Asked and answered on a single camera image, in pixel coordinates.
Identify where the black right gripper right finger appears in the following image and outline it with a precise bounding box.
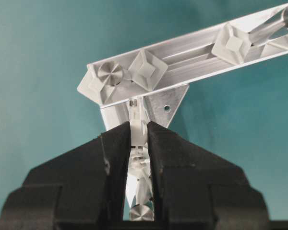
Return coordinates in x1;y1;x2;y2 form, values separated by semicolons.
147;122;269;230

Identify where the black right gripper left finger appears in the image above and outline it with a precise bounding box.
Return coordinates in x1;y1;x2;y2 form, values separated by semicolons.
0;122;130;230

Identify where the silver metal pin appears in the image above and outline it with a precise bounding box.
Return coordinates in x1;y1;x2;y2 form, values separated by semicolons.
249;6;288;46
97;62;123;86
129;204;154;221

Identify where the aluminium extrusion frame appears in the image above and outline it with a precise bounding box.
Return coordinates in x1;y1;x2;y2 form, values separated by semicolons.
76;0;288;216

